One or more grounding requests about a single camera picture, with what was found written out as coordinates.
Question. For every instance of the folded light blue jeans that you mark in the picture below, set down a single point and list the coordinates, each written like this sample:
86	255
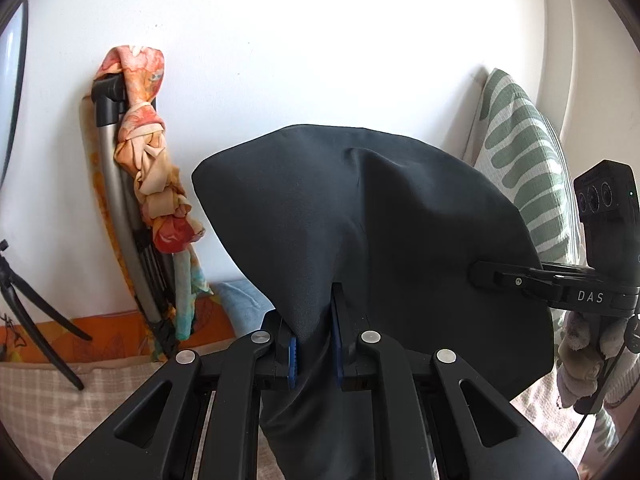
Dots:
244	304

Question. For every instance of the beige checkered bed blanket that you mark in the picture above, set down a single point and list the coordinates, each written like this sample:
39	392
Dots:
47	417

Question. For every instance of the dark grey pants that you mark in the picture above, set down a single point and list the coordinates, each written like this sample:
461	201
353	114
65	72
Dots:
397	223

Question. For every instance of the gloved right hand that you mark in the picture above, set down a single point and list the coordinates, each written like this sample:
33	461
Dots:
582	361

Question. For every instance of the orange patterned bed sheet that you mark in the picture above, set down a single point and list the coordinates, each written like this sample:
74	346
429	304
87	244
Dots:
115	337

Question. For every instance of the folded silver tripod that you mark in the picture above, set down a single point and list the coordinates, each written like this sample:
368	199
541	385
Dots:
151	273

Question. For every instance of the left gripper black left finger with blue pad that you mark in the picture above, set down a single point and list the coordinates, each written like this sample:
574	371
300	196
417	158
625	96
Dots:
276	368

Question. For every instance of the green white striped pillow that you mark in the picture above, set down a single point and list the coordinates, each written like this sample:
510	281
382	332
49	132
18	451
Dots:
514	145

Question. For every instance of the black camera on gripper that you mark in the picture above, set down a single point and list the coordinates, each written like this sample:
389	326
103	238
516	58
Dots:
608	205

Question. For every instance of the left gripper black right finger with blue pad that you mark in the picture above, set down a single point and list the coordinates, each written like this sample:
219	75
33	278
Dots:
353	369

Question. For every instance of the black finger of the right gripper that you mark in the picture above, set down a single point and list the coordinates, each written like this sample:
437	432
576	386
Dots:
535	283

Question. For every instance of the white ring light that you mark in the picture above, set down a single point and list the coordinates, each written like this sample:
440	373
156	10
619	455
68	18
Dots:
13	59

